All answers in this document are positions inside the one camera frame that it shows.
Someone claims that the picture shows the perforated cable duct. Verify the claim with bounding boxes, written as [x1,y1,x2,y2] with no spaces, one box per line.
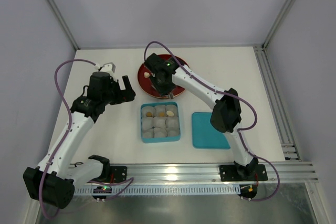
[74,183,240,197]

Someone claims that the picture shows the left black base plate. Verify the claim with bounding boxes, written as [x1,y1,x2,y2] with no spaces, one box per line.
[108,166,128,183]

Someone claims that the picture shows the cream oval chocolate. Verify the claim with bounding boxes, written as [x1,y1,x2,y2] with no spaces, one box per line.
[166,111,174,117]

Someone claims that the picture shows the left aluminium frame post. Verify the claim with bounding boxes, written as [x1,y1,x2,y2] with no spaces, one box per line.
[46,0,80,51]

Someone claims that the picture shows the metal tongs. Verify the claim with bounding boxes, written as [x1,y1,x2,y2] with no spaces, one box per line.
[150,76,174,99]

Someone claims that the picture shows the aluminium frame post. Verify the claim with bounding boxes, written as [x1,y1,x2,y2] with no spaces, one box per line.
[46,0,80,51]
[261,0,296,50]

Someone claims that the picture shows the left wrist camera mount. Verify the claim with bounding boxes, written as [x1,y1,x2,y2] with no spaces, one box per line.
[94,62,116,76]

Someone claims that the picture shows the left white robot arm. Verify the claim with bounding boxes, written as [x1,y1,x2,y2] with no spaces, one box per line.
[23,72,135,209]

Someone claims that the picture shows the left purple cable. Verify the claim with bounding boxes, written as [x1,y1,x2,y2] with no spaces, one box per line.
[39,59,134,220]

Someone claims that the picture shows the right aluminium frame post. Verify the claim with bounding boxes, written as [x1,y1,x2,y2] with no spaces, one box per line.
[261,0,296,50]

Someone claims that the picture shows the teal box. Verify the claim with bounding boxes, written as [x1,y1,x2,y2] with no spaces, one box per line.
[140,102,181,144]

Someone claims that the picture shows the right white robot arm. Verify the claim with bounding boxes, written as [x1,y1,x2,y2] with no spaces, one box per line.
[144,54,258,180]

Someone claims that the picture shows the red round tray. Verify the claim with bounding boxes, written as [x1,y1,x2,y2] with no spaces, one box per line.
[137,54,189,99]

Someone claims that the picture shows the aluminium rail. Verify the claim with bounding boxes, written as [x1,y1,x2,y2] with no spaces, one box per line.
[122,161,318,183]

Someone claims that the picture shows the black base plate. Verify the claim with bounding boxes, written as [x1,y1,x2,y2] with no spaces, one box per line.
[219,164,268,182]
[108,166,128,183]

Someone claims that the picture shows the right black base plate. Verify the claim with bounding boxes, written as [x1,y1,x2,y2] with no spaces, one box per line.
[219,164,268,182]

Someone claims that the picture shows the purple cable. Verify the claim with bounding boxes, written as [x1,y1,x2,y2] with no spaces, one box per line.
[143,41,281,202]
[39,59,134,220]

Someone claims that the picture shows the teal box lid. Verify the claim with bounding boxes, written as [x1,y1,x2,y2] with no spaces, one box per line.
[192,112,230,150]

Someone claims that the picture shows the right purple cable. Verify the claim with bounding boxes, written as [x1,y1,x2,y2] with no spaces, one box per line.
[143,41,281,202]

